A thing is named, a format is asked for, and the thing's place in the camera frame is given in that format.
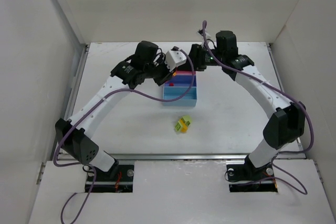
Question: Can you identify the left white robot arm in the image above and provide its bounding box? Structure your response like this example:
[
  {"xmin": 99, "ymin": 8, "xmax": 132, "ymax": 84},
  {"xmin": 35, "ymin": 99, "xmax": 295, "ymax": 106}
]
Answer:
[{"xmin": 53, "ymin": 41, "xmax": 187, "ymax": 179}]

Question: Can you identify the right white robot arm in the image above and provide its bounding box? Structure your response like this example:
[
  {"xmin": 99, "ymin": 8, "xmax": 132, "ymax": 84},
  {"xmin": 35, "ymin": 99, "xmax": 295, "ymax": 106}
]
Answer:
[{"xmin": 188, "ymin": 30, "xmax": 305, "ymax": 183}]

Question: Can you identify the pink container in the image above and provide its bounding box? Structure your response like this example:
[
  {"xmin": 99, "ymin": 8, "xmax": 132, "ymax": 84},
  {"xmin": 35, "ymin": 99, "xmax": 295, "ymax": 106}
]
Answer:
[{"xmin": 175, "ymin": 71, "xmax": 196, "ymax": 76}]

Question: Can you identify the dark blue container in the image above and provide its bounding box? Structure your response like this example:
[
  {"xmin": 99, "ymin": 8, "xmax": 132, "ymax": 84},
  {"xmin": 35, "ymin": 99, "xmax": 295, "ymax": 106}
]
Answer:
[{"xmin": 164, "ymin": 75, "xmax": 197, "ymax": 88}]

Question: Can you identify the light blue container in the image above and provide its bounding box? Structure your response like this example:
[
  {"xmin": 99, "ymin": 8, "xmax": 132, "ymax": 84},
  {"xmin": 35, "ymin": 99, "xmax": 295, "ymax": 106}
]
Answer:
[{"xmin": 162, "ymin": 86, "xmax": 197, "ymax": 108}]

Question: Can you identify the yellow green lego cluster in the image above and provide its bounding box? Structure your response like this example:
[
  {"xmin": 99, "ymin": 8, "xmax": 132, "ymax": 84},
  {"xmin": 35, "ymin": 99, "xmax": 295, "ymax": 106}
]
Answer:
[{"xmin": 174, "ymin": 115, "xmax": 192, "ymax": 133}]

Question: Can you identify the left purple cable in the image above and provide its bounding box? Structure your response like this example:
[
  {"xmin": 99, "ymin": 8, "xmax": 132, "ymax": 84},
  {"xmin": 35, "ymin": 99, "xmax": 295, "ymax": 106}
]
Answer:
[{"xmin": 53, "ymin": 48, "xmax": 196, "ymax": 224}]

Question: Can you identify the purple cable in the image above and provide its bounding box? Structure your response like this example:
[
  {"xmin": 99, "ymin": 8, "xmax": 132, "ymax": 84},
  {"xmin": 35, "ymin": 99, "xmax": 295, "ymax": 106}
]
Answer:
[
  {"xmin": 53, "ymin": 48, "xmax": 196, "ymax": 224},
  {"xmin": 201, "ymin": 20, "xmax": 314, "ymax": 195}
]

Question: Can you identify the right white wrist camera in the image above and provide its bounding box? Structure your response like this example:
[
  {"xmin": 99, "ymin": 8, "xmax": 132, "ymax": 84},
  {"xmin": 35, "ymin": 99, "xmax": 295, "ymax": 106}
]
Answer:
[{"xmin": 197, "ymin": 29, "xmax": 211, "ymax": 39}]

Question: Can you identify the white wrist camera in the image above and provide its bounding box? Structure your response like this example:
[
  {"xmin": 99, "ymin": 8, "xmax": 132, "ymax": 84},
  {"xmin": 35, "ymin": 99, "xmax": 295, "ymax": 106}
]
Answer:
[
  {"xmin": 197, "ymin": 29, "xmax": 211, "ymax": 39},
  {"xmin": 164, "ymin": 50, "xmax": 187, "ymax": 72}
]

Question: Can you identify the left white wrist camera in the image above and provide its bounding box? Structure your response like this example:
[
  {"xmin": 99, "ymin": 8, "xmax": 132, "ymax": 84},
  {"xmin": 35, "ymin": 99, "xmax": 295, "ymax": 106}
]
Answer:
[{"xmin": 164, "ymin": 50, "xmax": 187, "ymax": 72}]

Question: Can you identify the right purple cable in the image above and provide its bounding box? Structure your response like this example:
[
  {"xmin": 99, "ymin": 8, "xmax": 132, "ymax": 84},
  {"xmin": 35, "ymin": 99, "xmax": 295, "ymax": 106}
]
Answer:
[{"xmin": 201, "ymin": 20, "xmax": 314, "ymax": 195}]

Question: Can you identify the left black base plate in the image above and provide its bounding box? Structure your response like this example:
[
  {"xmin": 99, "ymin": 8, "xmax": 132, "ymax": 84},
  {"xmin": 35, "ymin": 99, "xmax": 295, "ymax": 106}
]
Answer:
[{"xmin": 82, "ymin": 164, "xmax": 134, "ymax": 193}]

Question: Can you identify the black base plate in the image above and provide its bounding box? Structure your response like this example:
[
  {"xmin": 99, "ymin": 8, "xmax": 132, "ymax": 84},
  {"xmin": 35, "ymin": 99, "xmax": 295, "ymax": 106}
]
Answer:
[
  {"xmin": 225, "ymin": 164, "xmax": 278, "ymax": 193},
  {"xmin": 82, "ymin": 164, "xmax": 134, "ymax": 193}
]

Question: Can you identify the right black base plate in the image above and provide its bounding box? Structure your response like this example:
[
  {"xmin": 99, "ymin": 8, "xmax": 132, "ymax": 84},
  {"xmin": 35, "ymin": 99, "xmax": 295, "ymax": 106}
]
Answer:
[{"xmin": 225, "ymin": 164, "xmax": 278, "ymax": 193}]

